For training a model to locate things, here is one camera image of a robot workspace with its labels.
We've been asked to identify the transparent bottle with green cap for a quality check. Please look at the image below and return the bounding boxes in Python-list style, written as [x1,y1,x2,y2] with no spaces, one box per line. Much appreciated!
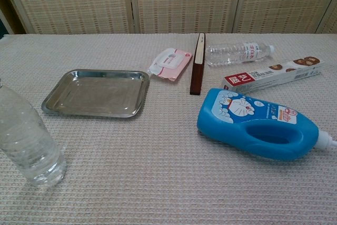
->
[0,77,67,188]

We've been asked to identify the blue pump detergent bottle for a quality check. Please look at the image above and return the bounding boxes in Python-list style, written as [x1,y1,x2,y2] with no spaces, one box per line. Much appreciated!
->
[196,87,337,162]

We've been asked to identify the stainless steel tray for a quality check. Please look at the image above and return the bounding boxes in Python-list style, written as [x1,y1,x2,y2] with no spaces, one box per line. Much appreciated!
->
[41,69,151,119]

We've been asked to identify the clear bottle with red label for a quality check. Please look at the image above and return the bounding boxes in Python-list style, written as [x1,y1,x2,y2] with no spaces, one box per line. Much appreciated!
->
[205,42,276,67]

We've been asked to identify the pink wet wipes pack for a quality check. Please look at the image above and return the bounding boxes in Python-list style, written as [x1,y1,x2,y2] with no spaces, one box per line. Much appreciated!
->
[147,47,193,84]

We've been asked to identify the dark red folded fan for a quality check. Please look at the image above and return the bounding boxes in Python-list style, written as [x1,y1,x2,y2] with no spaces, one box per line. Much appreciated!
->
[189,32,207,96]

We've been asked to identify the beige woven tablecloth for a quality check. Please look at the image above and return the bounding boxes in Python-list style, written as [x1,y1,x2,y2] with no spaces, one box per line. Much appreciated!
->
[0,33,337,225]

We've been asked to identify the bamboo folding screen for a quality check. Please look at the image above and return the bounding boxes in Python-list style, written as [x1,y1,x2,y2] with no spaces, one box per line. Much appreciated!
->
[0,0,337,36]

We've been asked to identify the white baking paper box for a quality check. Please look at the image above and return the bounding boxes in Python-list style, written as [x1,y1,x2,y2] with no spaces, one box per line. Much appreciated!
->
[223,55,325,95]

